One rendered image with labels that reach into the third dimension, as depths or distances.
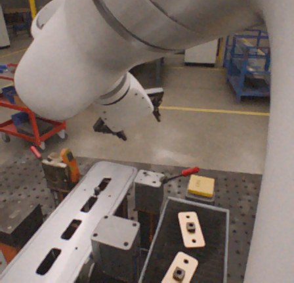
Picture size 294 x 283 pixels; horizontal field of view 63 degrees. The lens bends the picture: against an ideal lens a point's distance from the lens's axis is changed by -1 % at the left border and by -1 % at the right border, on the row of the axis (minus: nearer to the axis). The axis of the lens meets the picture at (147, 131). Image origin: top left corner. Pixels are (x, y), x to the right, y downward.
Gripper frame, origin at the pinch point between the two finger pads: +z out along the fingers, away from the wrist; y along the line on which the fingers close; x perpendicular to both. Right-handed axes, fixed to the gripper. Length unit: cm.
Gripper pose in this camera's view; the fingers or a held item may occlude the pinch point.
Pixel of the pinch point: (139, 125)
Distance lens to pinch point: 57.5
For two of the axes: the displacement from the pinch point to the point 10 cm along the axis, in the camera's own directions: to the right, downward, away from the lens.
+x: -3.7, -7.6, 5.3
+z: 3.1, 4.3, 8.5
